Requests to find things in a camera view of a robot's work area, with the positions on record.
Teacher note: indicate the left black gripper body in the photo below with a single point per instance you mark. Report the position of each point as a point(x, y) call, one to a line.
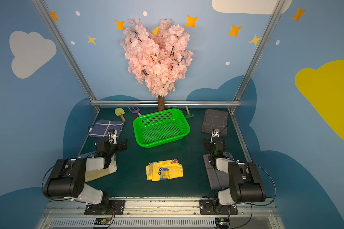
point(117, 145)

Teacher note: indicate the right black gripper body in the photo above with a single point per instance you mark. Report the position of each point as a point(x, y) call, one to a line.
point(211, 144)

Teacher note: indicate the dark grey grid pillowcase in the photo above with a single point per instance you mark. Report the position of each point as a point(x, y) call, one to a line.
point(215, 119)

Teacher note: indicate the beige grey pillowcase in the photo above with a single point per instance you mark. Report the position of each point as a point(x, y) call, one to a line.
point(98, 167)

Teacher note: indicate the light grey plaid pillowcase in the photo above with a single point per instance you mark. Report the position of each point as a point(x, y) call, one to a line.
point(217, 171)

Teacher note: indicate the green plastic basket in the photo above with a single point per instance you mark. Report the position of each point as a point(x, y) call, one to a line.
point(160, 128)

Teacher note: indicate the yellow cartoon pillowcase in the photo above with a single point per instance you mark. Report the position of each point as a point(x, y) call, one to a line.
point(164, 170)

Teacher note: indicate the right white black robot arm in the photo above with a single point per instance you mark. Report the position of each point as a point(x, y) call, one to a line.
point(238, 181)

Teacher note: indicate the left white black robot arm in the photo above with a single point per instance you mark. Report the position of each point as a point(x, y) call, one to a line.
point(68, 177)

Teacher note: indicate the navy plaid folded pillowcase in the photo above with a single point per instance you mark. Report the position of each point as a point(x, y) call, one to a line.
point(103, 128)

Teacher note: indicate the yellow-green toy shovel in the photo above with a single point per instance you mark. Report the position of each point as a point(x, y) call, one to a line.
point(120, 112)

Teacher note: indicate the green toy rake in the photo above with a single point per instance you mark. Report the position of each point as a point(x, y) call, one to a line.
point(188, 115)

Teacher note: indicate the left green circuit board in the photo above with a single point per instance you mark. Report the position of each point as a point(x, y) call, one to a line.
point(102, 222)

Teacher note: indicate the green circuit board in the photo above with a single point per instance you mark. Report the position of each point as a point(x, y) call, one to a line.
point(222, 223)
point(102, 222)

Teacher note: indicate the right green circuit board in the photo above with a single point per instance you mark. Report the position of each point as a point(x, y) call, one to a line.
point(222, 223)

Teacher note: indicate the pink blossom artificial tree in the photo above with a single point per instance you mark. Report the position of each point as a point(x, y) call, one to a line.
point(157, 60)

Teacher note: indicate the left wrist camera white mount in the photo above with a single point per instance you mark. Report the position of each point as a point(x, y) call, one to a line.
point(112, 134)

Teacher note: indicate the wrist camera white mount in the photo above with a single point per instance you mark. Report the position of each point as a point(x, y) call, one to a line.
point(215, 133)
point(112, 134)

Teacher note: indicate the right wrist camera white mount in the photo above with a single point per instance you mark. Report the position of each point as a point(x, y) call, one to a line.
point(215, 133)

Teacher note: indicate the right aluminium table edge rail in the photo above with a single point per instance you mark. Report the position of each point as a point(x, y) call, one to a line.
point(240, 136)

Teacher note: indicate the aluminium frame crossbar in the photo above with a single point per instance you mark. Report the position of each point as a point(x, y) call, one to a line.
point(167, 103)

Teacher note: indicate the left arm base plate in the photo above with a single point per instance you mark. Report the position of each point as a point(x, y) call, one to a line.
point(114, 207)

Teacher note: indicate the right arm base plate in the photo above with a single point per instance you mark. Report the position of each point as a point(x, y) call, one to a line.
point(211, 207)

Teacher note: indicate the front aluminium rail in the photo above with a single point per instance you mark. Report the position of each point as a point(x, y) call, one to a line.
point(159, 213)

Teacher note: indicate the left aluminium frame post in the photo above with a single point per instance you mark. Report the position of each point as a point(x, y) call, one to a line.
point(56, 33)

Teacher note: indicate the aluminium frame post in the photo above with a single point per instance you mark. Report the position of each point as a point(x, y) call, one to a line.
point(56, 33)
point(270, 27)

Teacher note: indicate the right aluminium frame post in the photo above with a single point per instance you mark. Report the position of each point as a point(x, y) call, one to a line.
point(270, 27)

